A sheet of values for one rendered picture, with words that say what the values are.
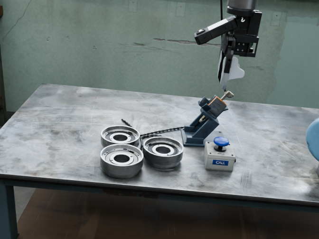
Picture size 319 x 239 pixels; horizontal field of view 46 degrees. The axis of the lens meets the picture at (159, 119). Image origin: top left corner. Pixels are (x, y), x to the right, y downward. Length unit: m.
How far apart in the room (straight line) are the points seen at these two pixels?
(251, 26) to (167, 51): 1.57
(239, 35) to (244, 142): 0.33
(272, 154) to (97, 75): 1.74
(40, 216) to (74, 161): 0.29
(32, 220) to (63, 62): 1.64
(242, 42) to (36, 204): 0.78
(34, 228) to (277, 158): 0.71
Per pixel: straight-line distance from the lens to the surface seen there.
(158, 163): 0.95
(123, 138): 1.05
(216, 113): 1.08
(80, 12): 2.56
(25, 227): 1.18
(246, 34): 1.03
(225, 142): 0.97
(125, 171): 0.89
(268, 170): 1.04
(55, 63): 2.69
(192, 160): 1.01
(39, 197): 1.28
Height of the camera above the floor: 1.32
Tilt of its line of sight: 25 degrees down
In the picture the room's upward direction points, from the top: 6 degrees clockwise
